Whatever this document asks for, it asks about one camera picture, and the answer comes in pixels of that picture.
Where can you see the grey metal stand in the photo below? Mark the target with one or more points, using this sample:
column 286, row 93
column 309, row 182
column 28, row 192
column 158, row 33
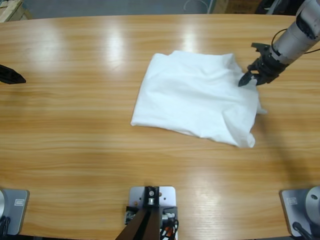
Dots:
column 272, row 6

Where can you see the light brown cardboard box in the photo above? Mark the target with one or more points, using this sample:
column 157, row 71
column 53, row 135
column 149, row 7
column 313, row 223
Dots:
column 220, row 6

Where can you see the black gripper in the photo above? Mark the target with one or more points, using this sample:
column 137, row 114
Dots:
column 267, row 67

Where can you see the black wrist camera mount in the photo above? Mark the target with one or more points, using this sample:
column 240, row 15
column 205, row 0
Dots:
column 260, row 47

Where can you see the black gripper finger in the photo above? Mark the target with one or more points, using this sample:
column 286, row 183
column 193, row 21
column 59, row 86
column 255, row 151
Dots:
column 12, row 76

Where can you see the light wooden pallet stack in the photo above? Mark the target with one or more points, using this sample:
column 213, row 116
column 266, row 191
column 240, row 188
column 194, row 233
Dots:
column 12, row 10

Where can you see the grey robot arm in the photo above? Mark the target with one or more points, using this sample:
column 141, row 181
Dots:
column 297, row 37

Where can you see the white mount block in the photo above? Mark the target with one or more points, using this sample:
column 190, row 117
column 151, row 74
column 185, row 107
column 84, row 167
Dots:
column 167, row 197

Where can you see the dark post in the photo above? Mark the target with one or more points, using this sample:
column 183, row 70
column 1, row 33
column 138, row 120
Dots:
column 146, row 225

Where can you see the dark brown cardboard box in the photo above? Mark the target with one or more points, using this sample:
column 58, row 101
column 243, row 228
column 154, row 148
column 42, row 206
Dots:
column 241, row 5

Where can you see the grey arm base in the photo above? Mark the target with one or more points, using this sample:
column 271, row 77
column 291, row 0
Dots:
column 15, row 212
column 292, row 207

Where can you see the white T-shirt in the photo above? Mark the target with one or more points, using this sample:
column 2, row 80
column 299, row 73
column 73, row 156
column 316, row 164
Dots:
column 187, row 100

